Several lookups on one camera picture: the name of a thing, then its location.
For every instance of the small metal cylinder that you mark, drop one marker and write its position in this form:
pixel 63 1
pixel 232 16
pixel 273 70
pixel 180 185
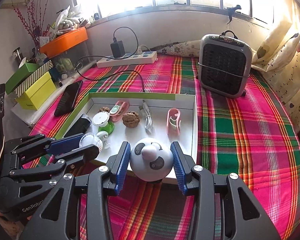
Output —
pixel 17 53

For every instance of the white panda-face gadget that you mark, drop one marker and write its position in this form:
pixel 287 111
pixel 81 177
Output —
pixel 150 167

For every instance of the black charger plug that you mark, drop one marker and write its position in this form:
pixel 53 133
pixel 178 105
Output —
pixel 117 48

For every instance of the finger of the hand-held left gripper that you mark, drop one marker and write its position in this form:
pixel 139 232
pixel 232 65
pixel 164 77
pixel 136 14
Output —
pixel 85 153
pixel 65 143

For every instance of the yellow-green cardboard box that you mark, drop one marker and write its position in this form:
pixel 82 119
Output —
pixel 40 91

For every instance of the black smartphone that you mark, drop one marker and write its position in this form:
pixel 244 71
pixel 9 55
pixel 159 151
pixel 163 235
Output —
pixel 68 97

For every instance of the floral pillow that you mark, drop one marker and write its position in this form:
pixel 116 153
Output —
pixel 180 48

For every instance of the white disc green base stand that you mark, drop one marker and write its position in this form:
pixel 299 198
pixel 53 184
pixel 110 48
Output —
pixel 100 118

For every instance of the cream heart-print curtain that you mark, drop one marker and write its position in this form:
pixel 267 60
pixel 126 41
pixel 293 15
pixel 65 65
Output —
pixel 285 70

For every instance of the green white cardboard box tray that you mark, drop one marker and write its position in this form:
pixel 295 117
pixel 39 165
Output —
pixel 158 115

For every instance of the white power strip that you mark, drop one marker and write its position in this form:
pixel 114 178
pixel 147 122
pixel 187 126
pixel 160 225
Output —
pixel 127 58

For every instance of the brown walnut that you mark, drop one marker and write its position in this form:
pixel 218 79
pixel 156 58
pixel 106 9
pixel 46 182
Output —
pixel 105 109
pixel 131 120

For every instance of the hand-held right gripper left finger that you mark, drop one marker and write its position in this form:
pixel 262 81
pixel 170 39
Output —
pixel 122 167

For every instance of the small dark jar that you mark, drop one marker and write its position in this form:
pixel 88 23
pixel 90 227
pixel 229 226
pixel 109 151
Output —
pixel 96 16

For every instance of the pink clip with mint piece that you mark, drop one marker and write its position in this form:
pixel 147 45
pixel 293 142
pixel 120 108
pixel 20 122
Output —
pixel 122 104

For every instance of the striped cardboard box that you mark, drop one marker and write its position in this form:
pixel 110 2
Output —
pixel 35 78

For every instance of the red flower branches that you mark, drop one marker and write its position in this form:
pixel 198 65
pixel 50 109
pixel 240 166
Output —
pixel 28 17

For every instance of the orange box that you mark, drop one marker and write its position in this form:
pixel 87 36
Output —
pixel 65 41

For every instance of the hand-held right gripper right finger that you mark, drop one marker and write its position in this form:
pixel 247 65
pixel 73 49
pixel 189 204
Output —
pixel 178 167

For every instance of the clear plastic storage bin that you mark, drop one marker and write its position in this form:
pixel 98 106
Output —
pixel 67 62

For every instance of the grey black space heater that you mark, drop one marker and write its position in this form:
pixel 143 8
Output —
pixel 223 66

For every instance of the pink green plaid cloth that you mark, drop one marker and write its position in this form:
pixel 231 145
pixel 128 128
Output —
pixel 252 150

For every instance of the black rectangular device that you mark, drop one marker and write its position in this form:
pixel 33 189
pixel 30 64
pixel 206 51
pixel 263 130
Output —
pixel 77 128

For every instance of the small clear plastic jar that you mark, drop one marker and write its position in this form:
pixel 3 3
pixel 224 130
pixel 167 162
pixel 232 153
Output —
pixel 91 141

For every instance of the green box lid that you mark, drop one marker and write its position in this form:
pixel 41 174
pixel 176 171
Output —
pixel 22 76

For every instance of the white gloves and bags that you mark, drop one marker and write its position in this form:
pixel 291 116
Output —
pixel 68 18

